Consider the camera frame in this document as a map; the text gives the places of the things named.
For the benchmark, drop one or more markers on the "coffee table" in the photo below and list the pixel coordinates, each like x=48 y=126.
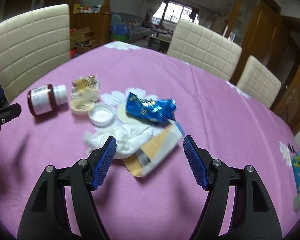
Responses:
x=158 y=44

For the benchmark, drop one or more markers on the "red jar white label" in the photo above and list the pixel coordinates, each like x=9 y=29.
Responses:
x=46 y=99

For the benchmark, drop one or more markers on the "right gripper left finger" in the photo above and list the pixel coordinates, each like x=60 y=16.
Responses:
x=45 y=215

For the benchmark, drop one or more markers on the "window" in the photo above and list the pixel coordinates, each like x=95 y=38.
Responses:
x=173 y=12

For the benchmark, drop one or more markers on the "yellow white wrapper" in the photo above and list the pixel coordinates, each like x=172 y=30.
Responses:
x=84 y=94

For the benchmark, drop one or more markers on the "white blue tan carton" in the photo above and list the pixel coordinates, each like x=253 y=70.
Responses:
x=153 y=152

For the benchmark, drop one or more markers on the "cream chair far middle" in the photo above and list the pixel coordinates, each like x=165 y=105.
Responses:
x=205 y=49

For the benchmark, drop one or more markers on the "cream chair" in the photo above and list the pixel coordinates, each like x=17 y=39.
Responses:
x=259 y=82
x=205 y=49
x=33 y=44

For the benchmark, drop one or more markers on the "cardboard boxes pile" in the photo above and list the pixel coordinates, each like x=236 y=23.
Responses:
x=81 y=40

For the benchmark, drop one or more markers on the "cream chair left side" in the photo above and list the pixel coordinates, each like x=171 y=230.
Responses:
x=33 y=44

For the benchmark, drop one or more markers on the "white tissue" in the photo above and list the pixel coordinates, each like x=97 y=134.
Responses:
x=129 y=138

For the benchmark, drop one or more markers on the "grey sofa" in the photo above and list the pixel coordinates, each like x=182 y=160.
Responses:
x=134 y=23

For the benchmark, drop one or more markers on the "blue foil snack wrapper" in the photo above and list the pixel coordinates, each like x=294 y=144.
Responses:
x=157 y=112

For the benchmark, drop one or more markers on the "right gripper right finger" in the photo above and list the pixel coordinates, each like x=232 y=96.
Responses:
x=253 y=215

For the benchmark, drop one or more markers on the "colourful shopping bag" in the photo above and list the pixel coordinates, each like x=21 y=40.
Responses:
x=119 y=33

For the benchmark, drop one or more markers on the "white jar lid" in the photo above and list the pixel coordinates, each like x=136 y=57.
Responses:
x=102 y=114

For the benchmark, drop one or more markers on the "cream chair far right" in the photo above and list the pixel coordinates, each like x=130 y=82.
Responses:
x=259 y=82

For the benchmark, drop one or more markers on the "wooden door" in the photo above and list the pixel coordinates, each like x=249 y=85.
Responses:
x=260 y=38

